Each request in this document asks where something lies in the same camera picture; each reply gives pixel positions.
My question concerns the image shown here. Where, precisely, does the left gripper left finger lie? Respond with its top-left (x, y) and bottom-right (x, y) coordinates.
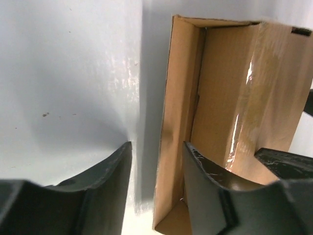
top-left (0, 142), bottom-right (132, 235)

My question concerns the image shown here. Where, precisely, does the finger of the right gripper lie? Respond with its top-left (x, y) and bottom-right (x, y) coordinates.
top-left (253, 88), bottom-right (313, 183)

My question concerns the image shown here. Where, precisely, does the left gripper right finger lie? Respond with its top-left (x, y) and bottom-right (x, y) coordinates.
top-left (183, 142), bottom-right (313, 235)

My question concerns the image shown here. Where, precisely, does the brown cardboard express box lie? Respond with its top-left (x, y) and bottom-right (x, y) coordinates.
top-left (153, 15), bottom-right (313, 235)

